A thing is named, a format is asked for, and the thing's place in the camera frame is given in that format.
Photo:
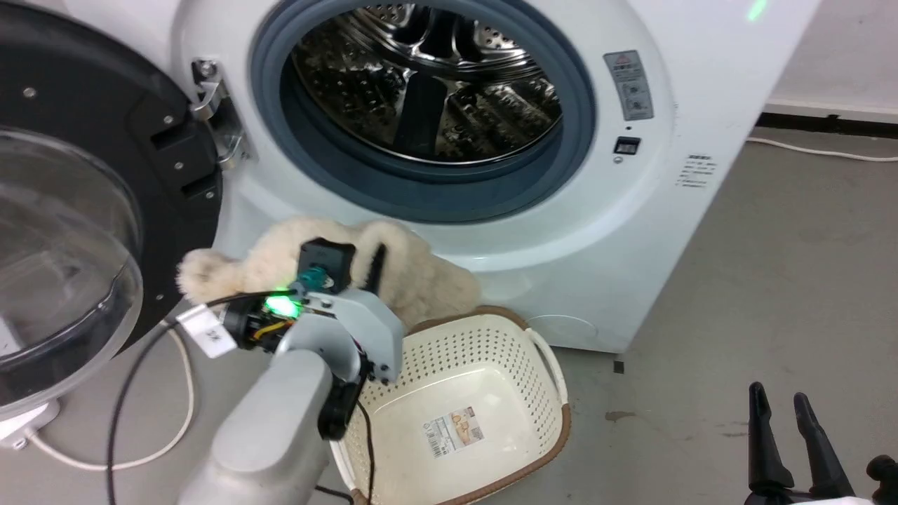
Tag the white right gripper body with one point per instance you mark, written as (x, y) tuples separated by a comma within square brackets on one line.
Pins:
[(807, 499)]

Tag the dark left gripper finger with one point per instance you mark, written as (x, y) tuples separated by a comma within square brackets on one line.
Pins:
[(376, 266)]

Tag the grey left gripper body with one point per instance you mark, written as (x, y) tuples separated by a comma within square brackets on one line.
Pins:
[(368, 322)]

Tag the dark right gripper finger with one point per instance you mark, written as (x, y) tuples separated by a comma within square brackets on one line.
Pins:
[(765, 442), (821, 449)]

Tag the cream plush fleece laundry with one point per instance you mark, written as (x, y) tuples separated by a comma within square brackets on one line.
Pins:
[(421, 273)]

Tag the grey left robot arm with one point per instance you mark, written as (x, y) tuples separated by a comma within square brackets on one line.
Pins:
[(273, 428)]

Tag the cream perforated laundry basket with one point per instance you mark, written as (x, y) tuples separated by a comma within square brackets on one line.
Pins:
[(484, 379)]

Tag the printed basket label sticker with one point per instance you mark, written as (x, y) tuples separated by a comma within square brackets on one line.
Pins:
[(454, 431)]

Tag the white front-load washing machine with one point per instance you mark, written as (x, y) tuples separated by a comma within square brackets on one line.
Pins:
[(631, 245)]

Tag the washing machine door, clear window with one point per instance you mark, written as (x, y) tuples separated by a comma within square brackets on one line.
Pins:
[(70, 231)]

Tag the stainless steel washer drum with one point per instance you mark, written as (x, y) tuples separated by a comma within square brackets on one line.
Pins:
[(449, 77)]

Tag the grey rubber door gasket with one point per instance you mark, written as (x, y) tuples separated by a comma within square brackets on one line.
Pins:
[(561, 161)]

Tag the chrome door hinge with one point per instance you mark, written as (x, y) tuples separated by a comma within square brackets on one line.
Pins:
[(217, 116)]

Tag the grey warning sticker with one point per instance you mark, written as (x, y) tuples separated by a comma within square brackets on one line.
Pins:
[(629, 84)]

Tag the white floor plug block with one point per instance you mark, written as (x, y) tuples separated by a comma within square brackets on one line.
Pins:
[(24, 424)]

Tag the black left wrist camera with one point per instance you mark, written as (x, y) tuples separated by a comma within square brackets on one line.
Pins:
[(326, 263)]

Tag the black wall baseboard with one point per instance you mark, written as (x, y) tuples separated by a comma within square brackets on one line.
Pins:
[(828, 123)]

